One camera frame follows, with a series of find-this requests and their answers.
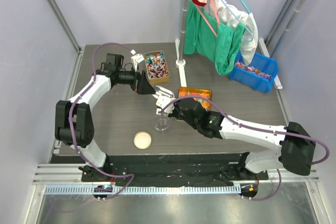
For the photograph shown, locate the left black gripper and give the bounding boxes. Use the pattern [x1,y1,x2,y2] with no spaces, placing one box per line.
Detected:
[117,65,156,95]

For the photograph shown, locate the silver metal scoop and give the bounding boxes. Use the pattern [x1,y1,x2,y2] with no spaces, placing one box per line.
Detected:
[153,86,175,99]

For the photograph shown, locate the gold tin of gummy candies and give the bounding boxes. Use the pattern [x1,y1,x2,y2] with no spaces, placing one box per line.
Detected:
[178,87,212,112]

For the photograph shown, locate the clear glass jar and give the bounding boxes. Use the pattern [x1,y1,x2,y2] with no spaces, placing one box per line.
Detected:
[153,113,170,133]

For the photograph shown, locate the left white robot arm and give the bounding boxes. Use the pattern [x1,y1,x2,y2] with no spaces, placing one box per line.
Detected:
[55,54,155,182]

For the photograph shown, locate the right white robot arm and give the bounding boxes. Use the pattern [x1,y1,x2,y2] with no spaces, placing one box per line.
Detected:
[163,95,316,179]

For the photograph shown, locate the white clothes rack stand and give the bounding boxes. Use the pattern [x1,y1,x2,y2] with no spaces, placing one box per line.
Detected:
[175,0,283,90]

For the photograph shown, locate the round wooden jar lid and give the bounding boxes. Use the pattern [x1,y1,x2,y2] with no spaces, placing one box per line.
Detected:
[133,132,152,150]

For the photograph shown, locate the green cloth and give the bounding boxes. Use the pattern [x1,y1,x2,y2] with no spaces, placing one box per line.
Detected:
[184,1,245,76]

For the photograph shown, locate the blue plastic bin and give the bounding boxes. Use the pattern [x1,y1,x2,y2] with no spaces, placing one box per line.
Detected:
[228,51,279,93]

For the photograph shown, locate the white cloth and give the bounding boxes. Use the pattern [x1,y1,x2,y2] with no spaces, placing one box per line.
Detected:
[206,0,259,65]

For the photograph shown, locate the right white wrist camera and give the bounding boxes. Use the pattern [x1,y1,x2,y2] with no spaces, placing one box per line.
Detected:
[155,95,175,115]

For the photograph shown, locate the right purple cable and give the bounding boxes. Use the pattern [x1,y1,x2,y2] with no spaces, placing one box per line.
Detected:
[161,95,330,201]

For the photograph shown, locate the purple cable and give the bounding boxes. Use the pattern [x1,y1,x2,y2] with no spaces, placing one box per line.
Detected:
[161,95,330,201]
[68,42,136,200]

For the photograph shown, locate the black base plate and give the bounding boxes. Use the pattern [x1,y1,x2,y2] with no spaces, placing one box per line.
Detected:
[81,152,270,186]

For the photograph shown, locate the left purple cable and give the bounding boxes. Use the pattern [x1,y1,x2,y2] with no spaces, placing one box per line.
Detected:
[68,42,136,200]

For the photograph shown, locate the white slotted cable duct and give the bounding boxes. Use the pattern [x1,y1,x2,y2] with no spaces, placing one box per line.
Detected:
[44,184,241,195]

